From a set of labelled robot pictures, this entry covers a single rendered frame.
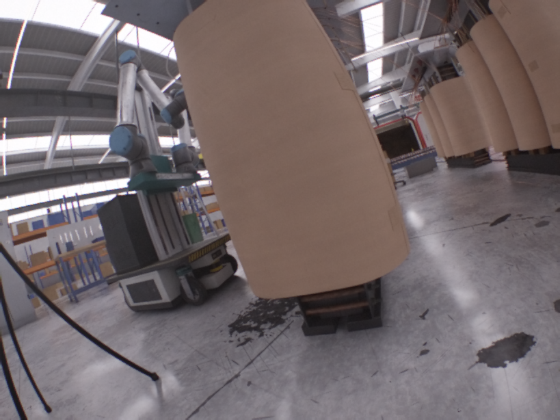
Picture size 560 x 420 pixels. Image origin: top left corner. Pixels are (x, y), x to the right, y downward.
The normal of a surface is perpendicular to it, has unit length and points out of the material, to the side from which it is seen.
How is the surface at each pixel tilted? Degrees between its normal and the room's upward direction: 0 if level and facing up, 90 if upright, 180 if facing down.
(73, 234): 90
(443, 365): 0
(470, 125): 90
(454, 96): 90
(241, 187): 90
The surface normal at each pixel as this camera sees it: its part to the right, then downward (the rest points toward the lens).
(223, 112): -0.38, 0.18
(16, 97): 0.86, -0.29
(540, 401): -0.34, -0.94
